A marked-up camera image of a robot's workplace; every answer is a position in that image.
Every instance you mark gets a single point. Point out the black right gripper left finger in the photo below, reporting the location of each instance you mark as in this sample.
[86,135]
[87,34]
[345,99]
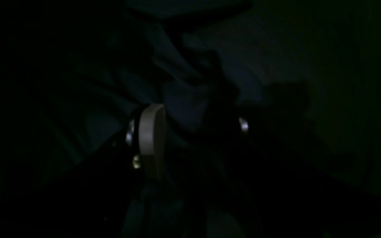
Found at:
[143,164]

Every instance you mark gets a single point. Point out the dark grey t-shirt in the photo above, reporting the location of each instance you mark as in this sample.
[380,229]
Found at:
[72,73]

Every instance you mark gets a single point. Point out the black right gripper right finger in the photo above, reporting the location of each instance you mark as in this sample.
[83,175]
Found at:
[237,169]

